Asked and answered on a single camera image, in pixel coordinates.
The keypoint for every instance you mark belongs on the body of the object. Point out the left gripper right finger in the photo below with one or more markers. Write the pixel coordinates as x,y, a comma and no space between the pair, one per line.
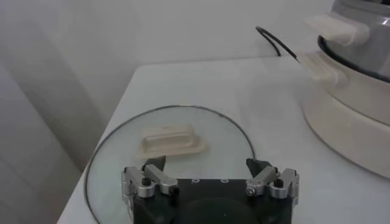
265,178

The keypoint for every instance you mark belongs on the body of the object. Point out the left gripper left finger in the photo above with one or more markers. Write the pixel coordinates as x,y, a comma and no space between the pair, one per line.
152,179

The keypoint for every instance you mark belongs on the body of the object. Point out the cream electric cooker base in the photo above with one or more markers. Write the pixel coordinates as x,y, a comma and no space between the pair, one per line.
344,128

